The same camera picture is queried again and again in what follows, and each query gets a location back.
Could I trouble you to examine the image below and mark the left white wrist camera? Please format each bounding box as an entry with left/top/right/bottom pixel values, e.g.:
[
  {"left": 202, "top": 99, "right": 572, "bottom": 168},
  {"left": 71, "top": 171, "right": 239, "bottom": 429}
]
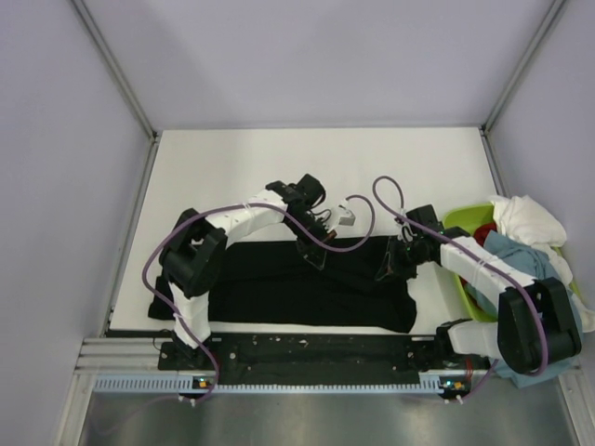
[{"left": 326, "top": 199, "right": 356, "bottom": 230}]

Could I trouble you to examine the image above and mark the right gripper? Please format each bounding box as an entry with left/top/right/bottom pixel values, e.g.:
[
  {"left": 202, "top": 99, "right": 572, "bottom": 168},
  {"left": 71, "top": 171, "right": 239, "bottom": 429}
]
[{"left": 376, "top": 235, "right": 430, "bottom": 283}]

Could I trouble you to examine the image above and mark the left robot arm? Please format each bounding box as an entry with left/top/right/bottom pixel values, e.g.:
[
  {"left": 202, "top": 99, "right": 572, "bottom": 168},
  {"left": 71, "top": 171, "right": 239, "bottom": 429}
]
[{"left": 159, "top": 174, "right": 333, "bottom": 369}]

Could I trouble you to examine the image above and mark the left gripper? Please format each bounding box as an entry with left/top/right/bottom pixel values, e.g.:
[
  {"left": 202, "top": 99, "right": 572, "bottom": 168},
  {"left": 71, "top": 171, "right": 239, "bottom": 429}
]
[{"left": 284, "top": 213, "right": 337, "bottom": 269}]

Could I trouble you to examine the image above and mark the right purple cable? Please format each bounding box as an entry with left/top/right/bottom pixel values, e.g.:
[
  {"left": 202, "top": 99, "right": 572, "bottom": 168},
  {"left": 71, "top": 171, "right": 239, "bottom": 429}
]
[{"left": 373, "top": 175, "right": 549, "bottom": 405}]

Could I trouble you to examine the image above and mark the green plastic bin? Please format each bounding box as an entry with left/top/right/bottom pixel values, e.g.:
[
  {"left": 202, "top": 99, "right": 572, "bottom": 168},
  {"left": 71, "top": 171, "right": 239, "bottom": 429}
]
[{"left": 443, "top": 203, "right": 584, "bottom": 315}]

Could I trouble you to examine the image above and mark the black t shirt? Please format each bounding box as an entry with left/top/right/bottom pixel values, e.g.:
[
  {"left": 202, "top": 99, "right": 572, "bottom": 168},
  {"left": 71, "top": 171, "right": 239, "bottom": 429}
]
[{"left": 156, "top": 236, "right": 417, "bottom": 335}]

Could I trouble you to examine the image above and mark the red t shirt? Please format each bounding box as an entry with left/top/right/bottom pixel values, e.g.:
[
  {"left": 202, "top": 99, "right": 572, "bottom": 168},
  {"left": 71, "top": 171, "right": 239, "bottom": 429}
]
[{"left": 457, "top": 222, "right": 498, "bottom": 292}]

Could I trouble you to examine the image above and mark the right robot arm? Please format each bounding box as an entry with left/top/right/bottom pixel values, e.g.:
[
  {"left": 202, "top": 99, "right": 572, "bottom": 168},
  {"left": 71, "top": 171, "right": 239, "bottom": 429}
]
[{"left": 387, "top": 205, "right": 582, "bottom": 375}]

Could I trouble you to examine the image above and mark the right aluminium frame post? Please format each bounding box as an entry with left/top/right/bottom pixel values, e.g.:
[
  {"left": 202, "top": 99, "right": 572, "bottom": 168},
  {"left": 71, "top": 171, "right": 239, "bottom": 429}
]
[{"left": 481, "top": 0, "right": 569, "bottom": 137}]

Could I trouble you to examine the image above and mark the purple cable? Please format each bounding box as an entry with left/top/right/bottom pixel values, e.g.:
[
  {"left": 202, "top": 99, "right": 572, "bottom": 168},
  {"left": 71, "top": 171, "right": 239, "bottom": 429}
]
[
  {"left": 141, "top": 194, "right": 377, "bottom": 405},
  {"left": 373, "top": 175, "right": 549, "bottom": 405}
]

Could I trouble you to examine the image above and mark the blue t shirt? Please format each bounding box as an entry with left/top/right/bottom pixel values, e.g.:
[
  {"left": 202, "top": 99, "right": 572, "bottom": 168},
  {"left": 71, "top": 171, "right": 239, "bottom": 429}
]
[{"left": 474, "top": 230, "right": 592, "bottom": 388}]

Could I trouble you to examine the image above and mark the left aluminium frame post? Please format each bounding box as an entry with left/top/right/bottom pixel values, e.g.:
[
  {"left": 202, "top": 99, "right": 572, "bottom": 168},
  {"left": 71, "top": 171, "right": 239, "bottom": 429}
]
[{"left": 68, "top": 0, "right": 157, "bottom": 140}]

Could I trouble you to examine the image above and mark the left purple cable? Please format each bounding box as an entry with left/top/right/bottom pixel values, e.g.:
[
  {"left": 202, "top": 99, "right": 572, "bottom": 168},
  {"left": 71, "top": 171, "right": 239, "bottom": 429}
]
[{"left": 141, "top": 194, "right": 377, "bottom": 405}]

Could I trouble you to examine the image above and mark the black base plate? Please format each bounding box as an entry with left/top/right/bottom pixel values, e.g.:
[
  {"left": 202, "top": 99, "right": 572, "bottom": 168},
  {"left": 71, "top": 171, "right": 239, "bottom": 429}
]
[{"left": 157, "top": 333, "right": 466, "bottom": 385}]

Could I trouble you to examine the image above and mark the aluminium frame post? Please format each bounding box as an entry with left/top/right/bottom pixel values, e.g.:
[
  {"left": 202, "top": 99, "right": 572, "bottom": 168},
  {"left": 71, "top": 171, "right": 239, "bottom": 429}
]
[
  {"left": 68, "top": 0, "right": 157, "bottom": 140},
  {"left": 481, "top": 0, "right": 569, "bottom": 137}
]

